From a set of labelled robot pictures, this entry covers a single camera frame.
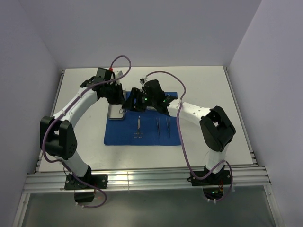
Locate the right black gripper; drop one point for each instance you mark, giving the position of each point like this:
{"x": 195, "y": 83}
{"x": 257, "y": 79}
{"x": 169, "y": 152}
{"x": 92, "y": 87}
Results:
{"x": 136, "y": 100}

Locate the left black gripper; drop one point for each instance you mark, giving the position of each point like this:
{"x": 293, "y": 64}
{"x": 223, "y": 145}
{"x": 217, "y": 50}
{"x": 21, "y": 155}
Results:
{"x": 117, "y": 93}

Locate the metal forceps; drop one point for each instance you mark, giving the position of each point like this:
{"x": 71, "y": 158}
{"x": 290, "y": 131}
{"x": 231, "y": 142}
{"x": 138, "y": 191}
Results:
{"x": 122, "y": 111}

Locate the metal instrument tray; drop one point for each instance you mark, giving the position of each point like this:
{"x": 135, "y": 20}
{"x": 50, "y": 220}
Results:
{"x": 115, "y": 113}

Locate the blue surgical cloth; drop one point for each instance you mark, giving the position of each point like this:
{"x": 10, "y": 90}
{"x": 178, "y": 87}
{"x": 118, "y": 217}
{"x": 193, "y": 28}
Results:
{"x": 120, "y": 133}

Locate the metal scissors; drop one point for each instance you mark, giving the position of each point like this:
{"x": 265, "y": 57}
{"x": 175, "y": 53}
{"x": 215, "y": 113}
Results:
{"x": 138, "y": 134}

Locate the metal pointed tweezers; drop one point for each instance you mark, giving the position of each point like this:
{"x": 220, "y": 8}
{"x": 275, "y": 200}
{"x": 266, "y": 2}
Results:
{"x": 158, "y": 126}
{"x": 168, "y": 126}

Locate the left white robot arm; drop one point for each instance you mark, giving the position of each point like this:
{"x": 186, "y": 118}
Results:
{"x": 57, "y": 137}

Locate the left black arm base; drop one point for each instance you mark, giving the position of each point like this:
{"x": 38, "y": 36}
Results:
{"x": 85, "y": 189}

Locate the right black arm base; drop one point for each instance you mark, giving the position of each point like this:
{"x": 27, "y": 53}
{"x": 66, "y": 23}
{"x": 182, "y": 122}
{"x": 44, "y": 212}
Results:
{"x": 221, "y": 183}

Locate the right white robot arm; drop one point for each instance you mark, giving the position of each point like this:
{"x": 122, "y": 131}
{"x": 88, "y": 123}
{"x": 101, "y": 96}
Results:
{"x": 217, "y": 129}

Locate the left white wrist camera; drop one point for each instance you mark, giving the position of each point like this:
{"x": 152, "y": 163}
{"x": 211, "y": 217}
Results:
{"x": 115, "y": 75}

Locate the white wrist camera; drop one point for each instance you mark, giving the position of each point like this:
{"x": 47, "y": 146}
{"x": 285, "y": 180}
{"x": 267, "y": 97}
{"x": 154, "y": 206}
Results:
{"x": 115, "y": 75}
{"x": 143, "y": 81}

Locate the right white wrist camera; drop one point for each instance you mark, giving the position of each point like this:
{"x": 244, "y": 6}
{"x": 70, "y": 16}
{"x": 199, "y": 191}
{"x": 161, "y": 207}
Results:
{"x": 143, "y": 81}

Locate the aluminium front rail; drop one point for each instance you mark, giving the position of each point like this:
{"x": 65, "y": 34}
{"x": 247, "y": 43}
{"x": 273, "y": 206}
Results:
{"x": 147, "y": 179}

